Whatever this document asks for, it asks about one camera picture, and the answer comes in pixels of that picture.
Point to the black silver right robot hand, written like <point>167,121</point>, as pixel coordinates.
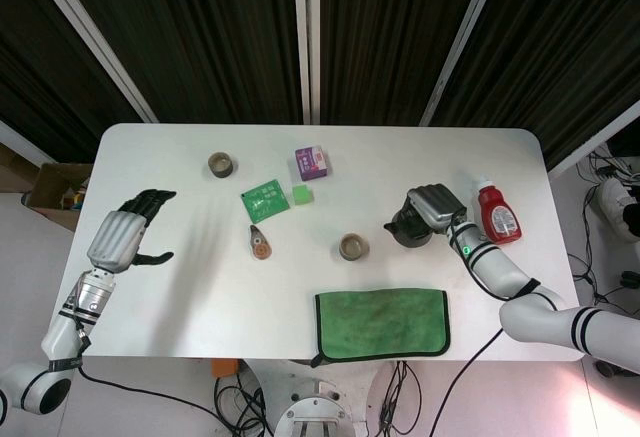
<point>437,204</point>

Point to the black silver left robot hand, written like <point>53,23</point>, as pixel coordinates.
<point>117,239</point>

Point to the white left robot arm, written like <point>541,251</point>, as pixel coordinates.
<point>62,324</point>

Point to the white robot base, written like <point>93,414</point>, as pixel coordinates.
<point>312,407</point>

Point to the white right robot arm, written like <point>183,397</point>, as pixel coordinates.
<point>495,267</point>

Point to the dark cup beige inside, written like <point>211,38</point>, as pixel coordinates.
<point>354,248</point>
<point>221,165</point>

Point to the red squeeze bottle white cap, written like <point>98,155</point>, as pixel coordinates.
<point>500,219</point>

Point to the brown cardboard box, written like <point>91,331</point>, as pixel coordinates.
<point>52,187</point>

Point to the green black-edged microfiber cloth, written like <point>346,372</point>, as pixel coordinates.
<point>382,324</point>

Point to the purple cardboard box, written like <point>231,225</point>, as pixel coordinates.
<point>310,163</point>

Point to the green cube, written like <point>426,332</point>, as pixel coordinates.
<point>302,196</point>

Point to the orange correction tape dispenser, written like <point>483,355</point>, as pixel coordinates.
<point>260,246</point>

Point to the green tea sachet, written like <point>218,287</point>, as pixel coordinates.
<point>265,200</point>

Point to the orange block under table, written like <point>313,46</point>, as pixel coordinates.
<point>225,368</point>

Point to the dark pleated curtain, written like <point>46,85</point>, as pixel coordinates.
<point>210,32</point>

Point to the black caster wheel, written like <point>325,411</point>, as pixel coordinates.
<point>606,369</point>

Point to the white slanted frame post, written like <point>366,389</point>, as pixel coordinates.
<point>462,42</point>
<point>595,139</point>
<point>95,42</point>

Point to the white upright frame post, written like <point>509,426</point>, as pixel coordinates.
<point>306,37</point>

